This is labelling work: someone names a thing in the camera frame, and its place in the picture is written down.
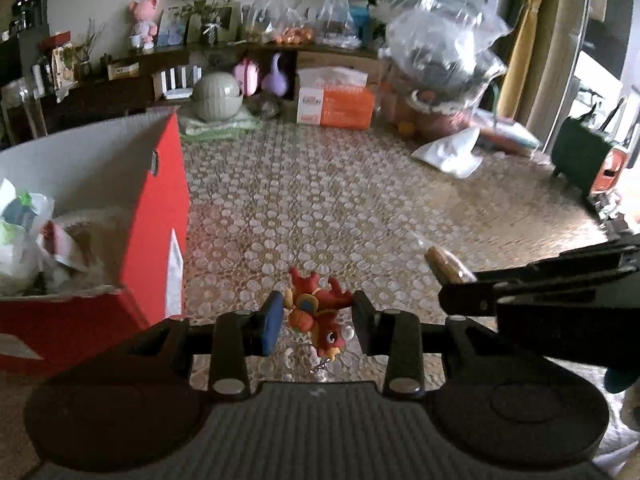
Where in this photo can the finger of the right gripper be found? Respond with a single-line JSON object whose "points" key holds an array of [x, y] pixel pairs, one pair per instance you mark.
{"points": [[479, 298]]}

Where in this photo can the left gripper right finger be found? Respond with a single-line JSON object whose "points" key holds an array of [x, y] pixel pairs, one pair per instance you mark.
{"points": [[396, 334]]}

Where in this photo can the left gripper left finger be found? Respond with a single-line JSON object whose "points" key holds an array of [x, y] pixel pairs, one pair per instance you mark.
{"points": [[236, 336]]}

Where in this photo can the small orange toy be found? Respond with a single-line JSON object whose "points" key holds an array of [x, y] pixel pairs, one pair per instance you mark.
{"points": [[447, 268]]}

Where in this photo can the red dragon keychain figure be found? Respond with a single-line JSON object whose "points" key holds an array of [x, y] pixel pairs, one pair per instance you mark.
{"points": [[314, 311]]}

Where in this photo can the tan cat plush toy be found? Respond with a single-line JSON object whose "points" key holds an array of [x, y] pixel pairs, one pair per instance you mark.
{"points": [[101, 235]]}

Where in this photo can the green retro radio organizer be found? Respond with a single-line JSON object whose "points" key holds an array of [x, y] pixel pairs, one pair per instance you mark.
{"points": [[586, 158]]}

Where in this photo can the stack of coloured folders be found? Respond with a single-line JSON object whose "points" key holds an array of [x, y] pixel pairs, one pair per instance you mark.
{"points": [[505, 134]]}

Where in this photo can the brown fruit bowl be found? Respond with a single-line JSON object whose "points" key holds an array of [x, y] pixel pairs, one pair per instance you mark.
{"points": [[434, 123]]}

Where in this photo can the red cardboard box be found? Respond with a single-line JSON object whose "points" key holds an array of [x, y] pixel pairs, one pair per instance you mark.
{"points": [[135, 163]]}

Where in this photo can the green folded cloth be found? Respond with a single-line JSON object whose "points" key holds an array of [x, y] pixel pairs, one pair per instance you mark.
{"points": [[194, 129]]}

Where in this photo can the pale green round pot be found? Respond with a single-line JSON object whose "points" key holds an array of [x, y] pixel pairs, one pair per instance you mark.
{"points": [[217, 97]]}

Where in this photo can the orange tissue box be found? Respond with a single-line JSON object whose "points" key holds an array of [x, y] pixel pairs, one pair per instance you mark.
{"points": [[334, 96]]}

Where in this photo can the white-green plastic bag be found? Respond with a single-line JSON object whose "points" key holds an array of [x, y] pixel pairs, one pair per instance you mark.
{"points": [[23, 215]]}

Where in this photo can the white router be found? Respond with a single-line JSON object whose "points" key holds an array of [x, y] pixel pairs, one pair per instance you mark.
{"points": [[176, 83]]}

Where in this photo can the purple gourd vase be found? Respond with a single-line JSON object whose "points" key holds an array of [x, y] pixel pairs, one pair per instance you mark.
{"points": [[275, 82]]}

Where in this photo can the large clear plastic bag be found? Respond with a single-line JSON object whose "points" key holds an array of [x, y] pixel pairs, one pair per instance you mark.
{"points": [[443, 49]]}

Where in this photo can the pink round toy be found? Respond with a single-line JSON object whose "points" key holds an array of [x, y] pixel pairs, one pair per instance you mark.
{"points": [[247, 75]]}

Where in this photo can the dark wooden sideboard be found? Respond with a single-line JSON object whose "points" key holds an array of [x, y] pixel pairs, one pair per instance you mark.
{"points": [[151, 75]]}

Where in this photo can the clear plastic bag right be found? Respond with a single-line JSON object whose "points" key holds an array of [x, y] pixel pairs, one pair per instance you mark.
{"points": [[335, 27]]}

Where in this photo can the clear bag with oranges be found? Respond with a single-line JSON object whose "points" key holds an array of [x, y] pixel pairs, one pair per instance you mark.
{"points": [[272, 22]]}

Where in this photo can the yellow curtain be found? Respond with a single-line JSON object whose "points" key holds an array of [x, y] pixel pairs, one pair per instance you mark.
{"points": [[515, 79]]}

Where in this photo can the pink pig plush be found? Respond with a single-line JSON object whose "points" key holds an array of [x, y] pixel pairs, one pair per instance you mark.
{"points": [[142, 35]]}

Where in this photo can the picture frame with plant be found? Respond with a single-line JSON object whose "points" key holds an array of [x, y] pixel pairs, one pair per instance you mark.
{"points": [[212, 23]]}

